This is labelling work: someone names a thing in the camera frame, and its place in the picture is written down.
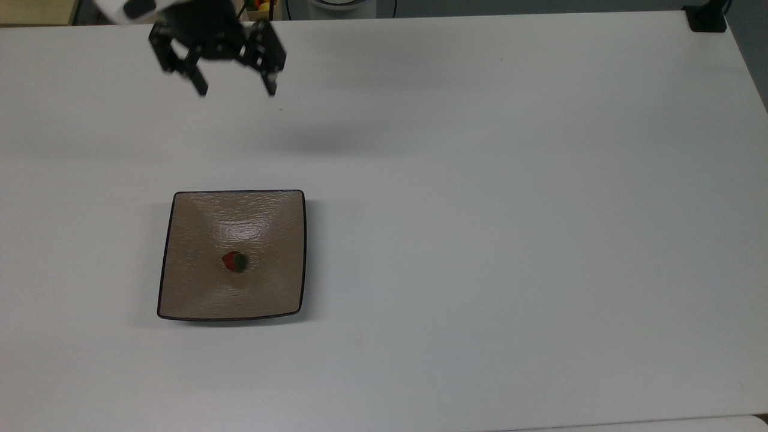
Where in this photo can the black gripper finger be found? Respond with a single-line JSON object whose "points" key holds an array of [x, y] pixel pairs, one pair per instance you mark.
{"points": [[174, 57], [270, 57]]}

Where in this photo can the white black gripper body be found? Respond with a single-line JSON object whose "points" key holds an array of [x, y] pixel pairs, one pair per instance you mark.
{"points": [[198, 24]]}

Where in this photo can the red toy strawberry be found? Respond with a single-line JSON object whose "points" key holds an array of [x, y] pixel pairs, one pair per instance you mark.
{"points": [[231, 261]]}

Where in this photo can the square brown ceramic plate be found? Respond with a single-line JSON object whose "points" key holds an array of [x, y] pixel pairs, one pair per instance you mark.
{"points": [[198, 270]]}

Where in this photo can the colourful toy fruit pile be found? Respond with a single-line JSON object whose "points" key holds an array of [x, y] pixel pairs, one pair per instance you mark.
{"points": [[261, 7]]}

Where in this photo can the brown wooden furniture panel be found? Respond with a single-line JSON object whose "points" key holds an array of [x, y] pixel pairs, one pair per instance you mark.
{"points": [[36, 11]]}

